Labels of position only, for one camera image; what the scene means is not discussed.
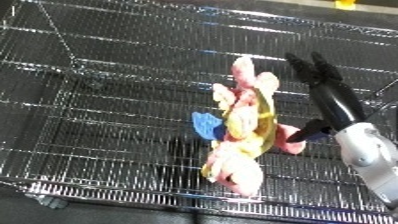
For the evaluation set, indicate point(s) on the pink and yellow soft toy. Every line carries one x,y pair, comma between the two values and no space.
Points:
249,130

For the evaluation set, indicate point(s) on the pale right robot arm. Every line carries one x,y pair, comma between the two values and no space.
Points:
370,153

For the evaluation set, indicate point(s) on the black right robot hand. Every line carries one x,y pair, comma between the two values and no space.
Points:
336,100

